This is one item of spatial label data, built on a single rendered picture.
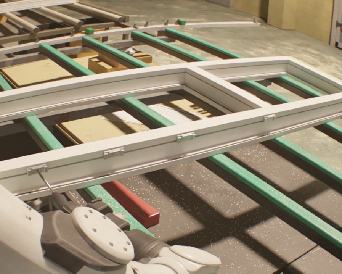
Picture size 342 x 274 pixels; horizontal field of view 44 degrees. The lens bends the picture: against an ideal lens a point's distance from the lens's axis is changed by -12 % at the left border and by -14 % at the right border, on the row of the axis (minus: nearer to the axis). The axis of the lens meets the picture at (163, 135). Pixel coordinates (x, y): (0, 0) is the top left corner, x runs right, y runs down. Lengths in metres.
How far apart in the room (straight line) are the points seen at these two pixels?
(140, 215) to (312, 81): 0.94
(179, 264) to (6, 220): 0.29
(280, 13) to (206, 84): 6.69
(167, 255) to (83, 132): 1.20
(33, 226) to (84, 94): 1.05
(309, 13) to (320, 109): 6.74
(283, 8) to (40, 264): 7.83
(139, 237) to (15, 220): 0.35
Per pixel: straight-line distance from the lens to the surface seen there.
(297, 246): 1.37
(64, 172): 0.99
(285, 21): 8.20
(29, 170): 0.95
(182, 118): 1.93
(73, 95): 1.42
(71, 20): 2.87
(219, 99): 1.49
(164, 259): 0.62
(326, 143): 3.63
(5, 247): 0.40
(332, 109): 1.60
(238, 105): 1.42
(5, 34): 3.57
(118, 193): 1.43
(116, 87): 1.48
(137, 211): 1.35
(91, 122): 1.86
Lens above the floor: 1.40
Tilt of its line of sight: 25 degrees down
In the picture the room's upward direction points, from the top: 5 degrees clockwise
